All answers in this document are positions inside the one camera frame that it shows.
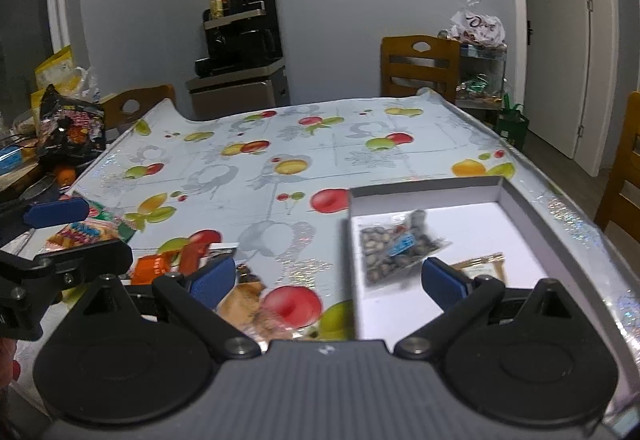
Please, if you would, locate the clear packet of dark seeds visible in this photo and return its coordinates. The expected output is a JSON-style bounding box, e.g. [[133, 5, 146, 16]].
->
[[359, 210, 451, 288]]

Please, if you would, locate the black chip bag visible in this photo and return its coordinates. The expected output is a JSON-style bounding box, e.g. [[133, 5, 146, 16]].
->
[[37, 84, 107, 166]]

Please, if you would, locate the white plastic bag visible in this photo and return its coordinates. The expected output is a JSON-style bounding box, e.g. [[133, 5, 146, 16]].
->
[[447, 0, 507, 46]]

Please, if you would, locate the fruit-printed tablecloth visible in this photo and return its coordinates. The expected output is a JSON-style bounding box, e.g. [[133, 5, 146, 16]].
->
[[10, 88, 640, 421]]

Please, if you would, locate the wooden chair with oval hole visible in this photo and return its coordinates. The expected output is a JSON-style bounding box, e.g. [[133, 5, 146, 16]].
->
[[595, 90, 640, 231]]

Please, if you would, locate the gold brown snack packet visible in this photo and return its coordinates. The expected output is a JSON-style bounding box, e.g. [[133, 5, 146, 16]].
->
[[450, 253, 508, 288]]

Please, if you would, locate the dark metal bowl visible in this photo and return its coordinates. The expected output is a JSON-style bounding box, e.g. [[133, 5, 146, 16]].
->
[[20, 170, 61, 202]]

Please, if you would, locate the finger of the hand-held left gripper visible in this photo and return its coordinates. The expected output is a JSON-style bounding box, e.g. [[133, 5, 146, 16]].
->
[[0, 236, 134, 316], [0, 197, 91, 246]]

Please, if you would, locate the wooden chair with round hole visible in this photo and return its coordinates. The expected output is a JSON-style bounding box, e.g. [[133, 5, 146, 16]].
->
[[100, 84, 177, 141]]

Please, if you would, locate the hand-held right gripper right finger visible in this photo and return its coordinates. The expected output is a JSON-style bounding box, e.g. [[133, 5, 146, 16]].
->
[[394, 256, 576, 363]]

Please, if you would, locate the orange snack packet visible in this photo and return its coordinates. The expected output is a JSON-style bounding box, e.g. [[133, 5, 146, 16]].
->
[[131, 240, 223, 286]]

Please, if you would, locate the white door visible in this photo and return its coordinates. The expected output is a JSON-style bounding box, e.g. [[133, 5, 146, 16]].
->
[[520, 0, 626, 176]]

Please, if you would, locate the yellow bag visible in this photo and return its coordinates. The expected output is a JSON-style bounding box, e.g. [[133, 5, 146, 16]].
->
[[34, 45, 96, 121]]

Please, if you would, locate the green pink candy packet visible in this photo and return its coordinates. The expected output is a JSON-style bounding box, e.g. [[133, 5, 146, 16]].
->
[[47, 200, 138, 251]]

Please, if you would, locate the blue box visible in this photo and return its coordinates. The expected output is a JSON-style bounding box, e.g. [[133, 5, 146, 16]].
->
[[0, 145, 26, 173]]

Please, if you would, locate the white cardboard box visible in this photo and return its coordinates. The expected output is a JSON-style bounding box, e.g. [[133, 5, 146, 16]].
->
[[344, 175, 626, 346]]

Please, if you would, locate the black and grey cabinet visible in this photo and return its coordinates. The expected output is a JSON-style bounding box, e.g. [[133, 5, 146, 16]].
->
[[194, 0, 285, 78]]

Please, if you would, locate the wooden chair with slatted back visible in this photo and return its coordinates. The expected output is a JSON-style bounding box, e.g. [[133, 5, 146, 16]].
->
[[381, 35, 461, 104]]

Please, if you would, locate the green shopping bag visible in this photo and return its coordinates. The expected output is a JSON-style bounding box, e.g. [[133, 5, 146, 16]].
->
[[495, 93, 531, 148]]

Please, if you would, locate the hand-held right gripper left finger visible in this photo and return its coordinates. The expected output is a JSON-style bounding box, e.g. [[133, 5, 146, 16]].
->
[[70, 254, 262, 363]]

